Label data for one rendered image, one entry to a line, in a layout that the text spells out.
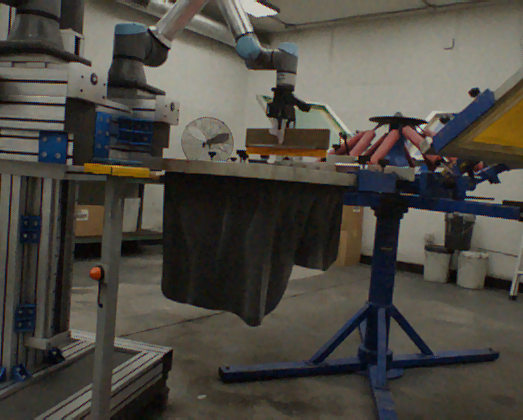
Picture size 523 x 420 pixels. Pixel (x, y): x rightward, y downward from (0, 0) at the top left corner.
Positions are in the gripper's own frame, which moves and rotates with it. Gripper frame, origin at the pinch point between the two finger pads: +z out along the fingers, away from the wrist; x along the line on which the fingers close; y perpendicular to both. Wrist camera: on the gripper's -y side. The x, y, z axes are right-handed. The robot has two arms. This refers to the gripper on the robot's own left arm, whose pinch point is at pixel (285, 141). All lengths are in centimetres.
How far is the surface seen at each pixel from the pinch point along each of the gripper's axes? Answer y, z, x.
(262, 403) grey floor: 14, 109, -20
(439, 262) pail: 64, 87, -390
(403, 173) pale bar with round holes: -31.7, 7.4, -35.3
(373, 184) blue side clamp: -30.5, 12.7, -12.6
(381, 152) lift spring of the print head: -8, -2, -65
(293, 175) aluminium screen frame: -29.4, 12.3, 35.9
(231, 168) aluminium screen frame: -16, 12, 47
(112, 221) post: 10, 29, 65
